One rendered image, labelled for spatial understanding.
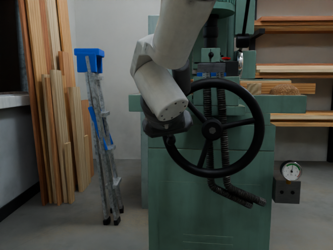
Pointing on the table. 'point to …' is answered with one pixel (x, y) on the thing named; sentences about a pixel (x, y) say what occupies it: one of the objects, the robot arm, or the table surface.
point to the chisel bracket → (208, 56)
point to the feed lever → (242, 40)
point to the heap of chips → (284, 90)
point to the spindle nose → (210, 31)
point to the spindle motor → (224, 8)
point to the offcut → (254, 88)
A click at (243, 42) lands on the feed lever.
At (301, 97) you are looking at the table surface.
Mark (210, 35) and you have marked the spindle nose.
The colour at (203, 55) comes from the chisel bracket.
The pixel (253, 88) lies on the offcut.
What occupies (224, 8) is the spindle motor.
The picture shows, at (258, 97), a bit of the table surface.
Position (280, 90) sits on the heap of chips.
